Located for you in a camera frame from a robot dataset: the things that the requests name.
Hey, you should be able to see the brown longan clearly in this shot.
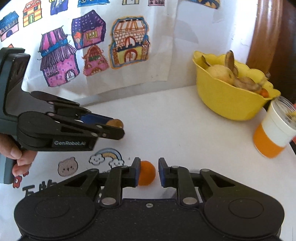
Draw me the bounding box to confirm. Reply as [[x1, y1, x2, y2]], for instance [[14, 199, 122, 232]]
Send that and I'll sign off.
[[105, 119, 123, 128]]

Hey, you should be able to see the small orange tangerine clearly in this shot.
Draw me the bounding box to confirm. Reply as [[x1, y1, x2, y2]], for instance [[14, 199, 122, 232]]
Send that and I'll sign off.
[[138, 161, 156, 186]]

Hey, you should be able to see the person's left hand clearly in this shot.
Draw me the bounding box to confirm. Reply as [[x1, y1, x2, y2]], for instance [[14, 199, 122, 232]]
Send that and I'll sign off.
[[0, 133, 37, 177]]

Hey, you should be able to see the rainbow cloud sticker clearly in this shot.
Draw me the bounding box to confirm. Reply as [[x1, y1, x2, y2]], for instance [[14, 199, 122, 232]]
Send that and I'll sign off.
[[89, 148, 125, 172]]

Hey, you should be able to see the bear sticker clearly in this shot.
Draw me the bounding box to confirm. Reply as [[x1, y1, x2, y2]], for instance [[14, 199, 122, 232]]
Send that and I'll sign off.
[[58, 157, 78, 177]]

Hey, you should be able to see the house drawings paper sheet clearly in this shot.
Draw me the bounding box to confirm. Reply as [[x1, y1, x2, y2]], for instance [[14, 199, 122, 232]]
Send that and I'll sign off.
[[1, 1, 221, 100]]

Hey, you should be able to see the yellow plastic bowl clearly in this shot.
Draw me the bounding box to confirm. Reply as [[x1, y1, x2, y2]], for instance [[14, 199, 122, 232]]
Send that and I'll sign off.
[[193, 51, 280, 121]]

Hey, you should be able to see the pear in bowl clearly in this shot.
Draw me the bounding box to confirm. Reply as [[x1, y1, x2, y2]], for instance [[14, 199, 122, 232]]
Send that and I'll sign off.
[[206, 64, 234, 85]]

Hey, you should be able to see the white and orange cup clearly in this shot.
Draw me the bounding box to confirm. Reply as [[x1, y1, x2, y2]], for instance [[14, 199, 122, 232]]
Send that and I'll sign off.
[[253, 96, 295, 159]]

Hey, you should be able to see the banana peel in bowl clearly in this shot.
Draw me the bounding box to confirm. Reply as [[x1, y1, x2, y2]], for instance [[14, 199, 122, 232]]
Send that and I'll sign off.
[[201, 50, 270, 94]]

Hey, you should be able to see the dark wooden frame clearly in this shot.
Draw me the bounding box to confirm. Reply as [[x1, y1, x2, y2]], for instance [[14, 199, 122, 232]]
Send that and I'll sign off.
[[246, 1, 295, 103]]

